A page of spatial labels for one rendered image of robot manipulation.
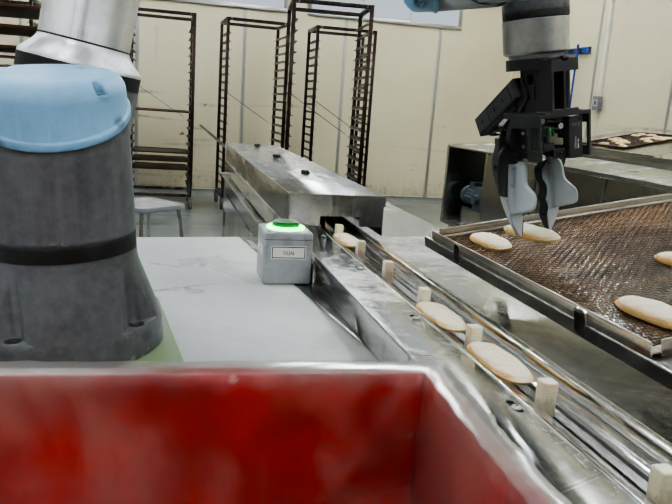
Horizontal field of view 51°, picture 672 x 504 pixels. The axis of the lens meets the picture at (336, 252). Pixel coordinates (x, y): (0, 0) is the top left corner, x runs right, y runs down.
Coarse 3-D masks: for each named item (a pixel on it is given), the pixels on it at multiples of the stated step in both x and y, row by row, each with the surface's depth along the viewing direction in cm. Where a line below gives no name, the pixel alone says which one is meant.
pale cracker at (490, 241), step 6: (474, 234) 102; (480, 234) 101; (486, 234) 101; (492, 234) 101; (474, 240) 101; (480, 240) 99; (486, 240) 98; (492, 240) 97; (498, 240) 97; (504, 240) 97; (486, 246) 97; (492, 246) 96; (498, 246) 96; (504, 246) 95; (510, 246) 96
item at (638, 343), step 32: (480, 224) 108; (576, 224) 106; (608, 224) 104; (640, 224) 102; (480, 256) 90; (512, 256) 93; (544, 256) 91; (608, 256) 88; (640, 256) 87; (544, 288) 75; (576, 288) 78; (608, 320) 64; (640, 320) 67; (640, 352) 60
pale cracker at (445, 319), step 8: (424, 304) 80; (432, 304) 80; (440, 304) 81; (424, 312) 78; (432, 312) 77; (440, 312) 77; (448, 312) 77; (432, 320) 76; (440, 320) 75; (448, 320) 75; (456, 320) 75; (440, 328) 75; (448, 328) 74; (456, 328) 74; (464, 328) 74
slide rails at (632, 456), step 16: (320, 224) 133; (368, 256) 109; (400, 272) 99; (416, 288) 91; (416, 304) 83; (464, 320) 78; (528, 368) 65; (512, 384) 61; (528, 400) 58; (560, 400) 58; (544, 416) 55; (576, 416) 55; (592, 416) 55; (592, 432) 52; (608, 432) 53; (608, 448) 50; (624, 448) 50; (608, 464) 48; (640, 464) 48; (624, 480) 46; (640, 496) 44
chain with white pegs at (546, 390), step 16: (224, 144) 348; (336, 224) 123; (384, 272) 96; (480, 336) 70; (544, 384) 56; (544, 400) 56; (592, 448) 52; (656, 464) 44; (656, 480) 43; (656, 496) 43
